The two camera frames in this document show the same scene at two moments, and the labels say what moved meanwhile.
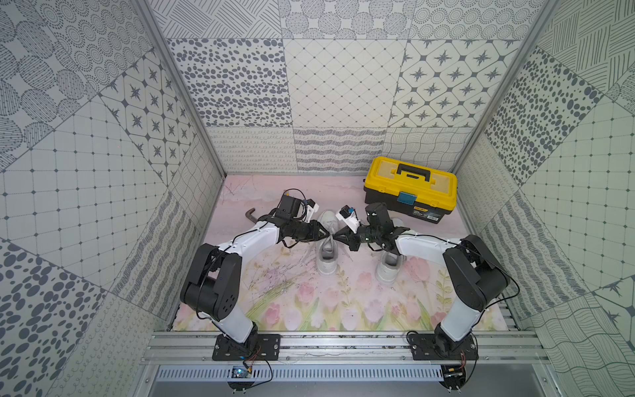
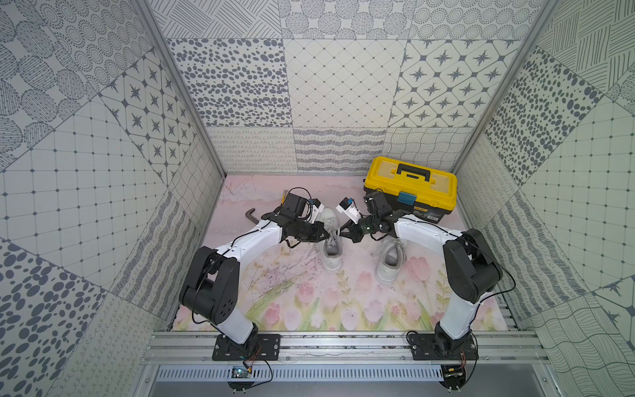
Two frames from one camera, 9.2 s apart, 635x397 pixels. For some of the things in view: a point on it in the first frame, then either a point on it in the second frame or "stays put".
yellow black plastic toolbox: (420, 191) stays put
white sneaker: (389, 265) stays put
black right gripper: (346, 235) → (353, 233)
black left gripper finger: (317, 231) stays put
